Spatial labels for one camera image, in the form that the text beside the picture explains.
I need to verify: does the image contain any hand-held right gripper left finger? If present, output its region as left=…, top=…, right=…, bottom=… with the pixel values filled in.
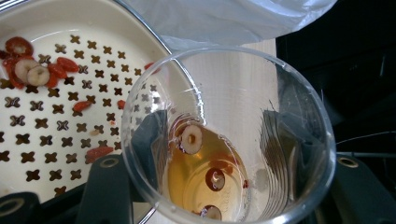
left=75, top=109, right=170, bottom=224

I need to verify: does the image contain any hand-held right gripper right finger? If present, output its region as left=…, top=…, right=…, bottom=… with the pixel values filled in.
left=261, top=109, right=396, bottom=224

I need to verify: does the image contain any beige strainer container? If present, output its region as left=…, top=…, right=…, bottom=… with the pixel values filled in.
left=0, top=0, right=176, bottom=224

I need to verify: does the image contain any clear plastic cup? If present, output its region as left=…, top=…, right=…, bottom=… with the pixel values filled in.
left=120, top=46, right=337, bottom=224

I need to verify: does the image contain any amber tea with fruit slices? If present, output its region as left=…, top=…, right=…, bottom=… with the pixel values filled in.
left=163, top=119, right=250, bottom=223

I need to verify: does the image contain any pile of red fruit pieces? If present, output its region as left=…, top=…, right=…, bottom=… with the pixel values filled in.
left=0, top=36, right=157, bottom=165

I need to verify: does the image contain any white plastic bin bag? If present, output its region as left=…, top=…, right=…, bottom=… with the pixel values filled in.
left=122, top=0, right=339, bottom=53

